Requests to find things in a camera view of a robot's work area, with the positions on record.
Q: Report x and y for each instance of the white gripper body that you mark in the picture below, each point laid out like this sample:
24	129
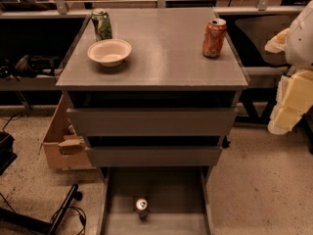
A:
300	44

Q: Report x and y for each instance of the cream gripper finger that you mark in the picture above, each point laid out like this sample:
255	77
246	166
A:
282	120
277	43

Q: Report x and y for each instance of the silver redbull can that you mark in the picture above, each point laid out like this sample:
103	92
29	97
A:
142	208

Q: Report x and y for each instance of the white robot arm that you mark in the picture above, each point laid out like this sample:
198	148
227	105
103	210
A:
299	46

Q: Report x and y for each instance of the orange soda can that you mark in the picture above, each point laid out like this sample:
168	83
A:
213	38

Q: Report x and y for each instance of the grey drawer cabinet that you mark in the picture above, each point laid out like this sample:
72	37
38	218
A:
165	70

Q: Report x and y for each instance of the grey bottom drawer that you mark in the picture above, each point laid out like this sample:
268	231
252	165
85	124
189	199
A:
177	197

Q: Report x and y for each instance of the grey drawer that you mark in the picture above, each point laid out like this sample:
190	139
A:
152	122
177	197
154	156

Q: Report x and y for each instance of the green soda can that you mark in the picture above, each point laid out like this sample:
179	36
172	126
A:
102	24

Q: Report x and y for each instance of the grey middle drawer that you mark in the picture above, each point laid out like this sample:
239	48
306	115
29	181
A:
154	156

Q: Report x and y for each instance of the grey top drawer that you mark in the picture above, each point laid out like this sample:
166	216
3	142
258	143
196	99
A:
152	122

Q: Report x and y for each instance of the white paper bowl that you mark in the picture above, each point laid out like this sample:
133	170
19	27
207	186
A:
109	53

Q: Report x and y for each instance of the cardboard box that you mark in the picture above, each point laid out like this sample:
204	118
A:
63	148

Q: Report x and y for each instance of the black box at left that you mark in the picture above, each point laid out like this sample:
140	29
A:
7	155

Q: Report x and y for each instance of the black chair base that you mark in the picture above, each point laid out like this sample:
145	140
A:
38	225

